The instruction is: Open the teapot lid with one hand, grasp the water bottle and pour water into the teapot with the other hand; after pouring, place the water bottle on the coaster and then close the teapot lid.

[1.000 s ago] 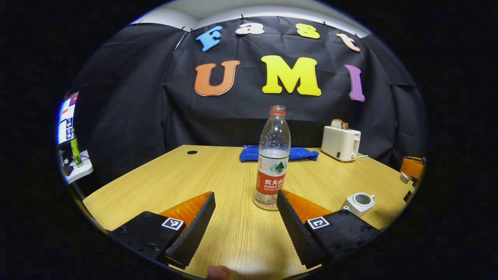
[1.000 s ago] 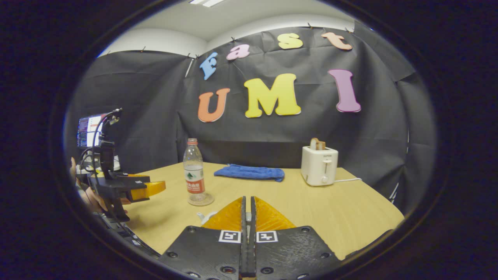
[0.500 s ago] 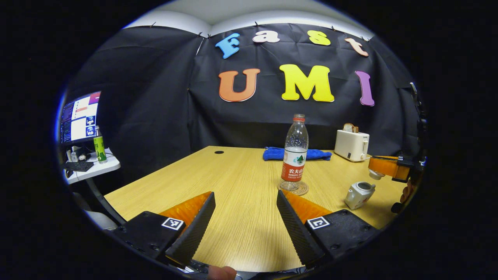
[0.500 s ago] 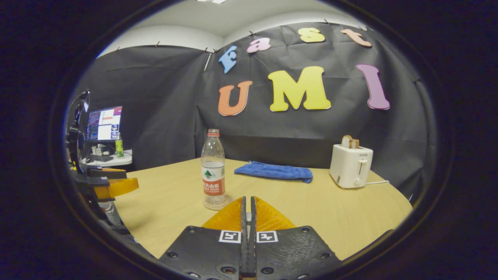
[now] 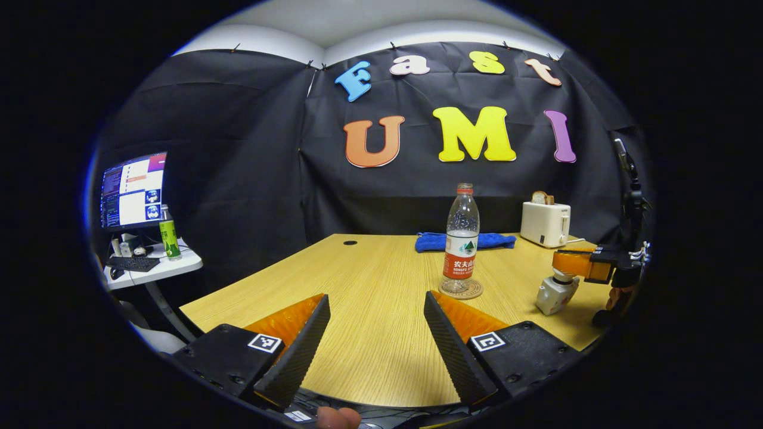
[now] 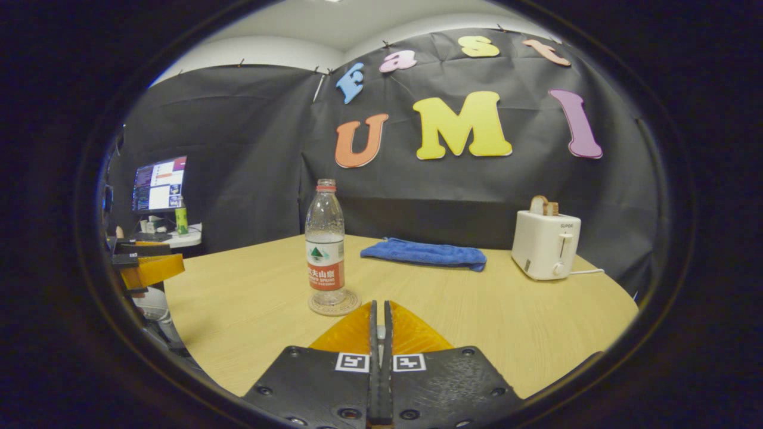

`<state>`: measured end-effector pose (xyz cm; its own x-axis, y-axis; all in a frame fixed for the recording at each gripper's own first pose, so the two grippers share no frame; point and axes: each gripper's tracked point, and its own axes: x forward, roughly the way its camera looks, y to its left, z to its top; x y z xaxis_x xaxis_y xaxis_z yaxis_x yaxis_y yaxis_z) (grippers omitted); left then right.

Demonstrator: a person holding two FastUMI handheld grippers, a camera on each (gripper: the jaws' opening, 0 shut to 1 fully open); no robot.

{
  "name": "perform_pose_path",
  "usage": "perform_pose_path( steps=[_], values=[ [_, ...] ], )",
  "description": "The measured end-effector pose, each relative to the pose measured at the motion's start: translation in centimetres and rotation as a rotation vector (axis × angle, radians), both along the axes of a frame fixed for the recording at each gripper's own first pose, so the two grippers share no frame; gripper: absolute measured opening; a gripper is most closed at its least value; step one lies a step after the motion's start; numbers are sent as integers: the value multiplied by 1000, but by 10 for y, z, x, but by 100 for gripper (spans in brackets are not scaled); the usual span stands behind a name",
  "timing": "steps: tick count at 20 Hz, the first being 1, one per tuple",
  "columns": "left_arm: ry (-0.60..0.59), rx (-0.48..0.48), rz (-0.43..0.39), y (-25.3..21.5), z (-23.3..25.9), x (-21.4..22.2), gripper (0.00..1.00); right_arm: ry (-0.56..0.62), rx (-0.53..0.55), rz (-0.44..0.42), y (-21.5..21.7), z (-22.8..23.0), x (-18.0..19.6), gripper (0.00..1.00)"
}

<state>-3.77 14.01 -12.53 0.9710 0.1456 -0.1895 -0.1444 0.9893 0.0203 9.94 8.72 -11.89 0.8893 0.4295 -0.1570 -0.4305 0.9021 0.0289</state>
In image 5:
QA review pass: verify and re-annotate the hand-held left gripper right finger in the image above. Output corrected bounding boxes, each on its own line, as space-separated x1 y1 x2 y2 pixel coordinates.
423 290 583 408

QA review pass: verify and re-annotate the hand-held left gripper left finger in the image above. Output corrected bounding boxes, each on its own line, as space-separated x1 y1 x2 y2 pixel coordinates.
172 293 332 412

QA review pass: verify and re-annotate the white ceramic teacup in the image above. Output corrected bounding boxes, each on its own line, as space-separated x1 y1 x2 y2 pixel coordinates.
535 275 580 316

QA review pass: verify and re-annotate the round wooden coaster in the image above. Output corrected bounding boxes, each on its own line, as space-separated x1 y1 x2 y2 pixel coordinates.
439 279 483 300

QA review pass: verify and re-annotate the clear plastic water bottle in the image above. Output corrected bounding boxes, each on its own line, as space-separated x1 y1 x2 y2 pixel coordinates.
442 183 480 296

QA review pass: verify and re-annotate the green drink bottle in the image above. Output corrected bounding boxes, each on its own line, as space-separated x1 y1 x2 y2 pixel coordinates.
159 204 182 261

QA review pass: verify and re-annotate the white toaster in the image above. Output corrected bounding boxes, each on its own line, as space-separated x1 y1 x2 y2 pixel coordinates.
520 201 571 248

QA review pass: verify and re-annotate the blue towel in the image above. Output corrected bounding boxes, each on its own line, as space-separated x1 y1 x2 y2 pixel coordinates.
415 232 517 253

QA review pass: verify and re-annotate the small white side table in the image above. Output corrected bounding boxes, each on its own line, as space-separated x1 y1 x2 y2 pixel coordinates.
103 238 203 343

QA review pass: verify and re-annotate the black keyboard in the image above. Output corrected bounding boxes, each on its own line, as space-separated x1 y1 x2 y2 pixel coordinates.
106 256 160 272

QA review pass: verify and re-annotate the computer monitor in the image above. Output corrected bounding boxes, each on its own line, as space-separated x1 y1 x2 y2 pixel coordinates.
100 151 169 233

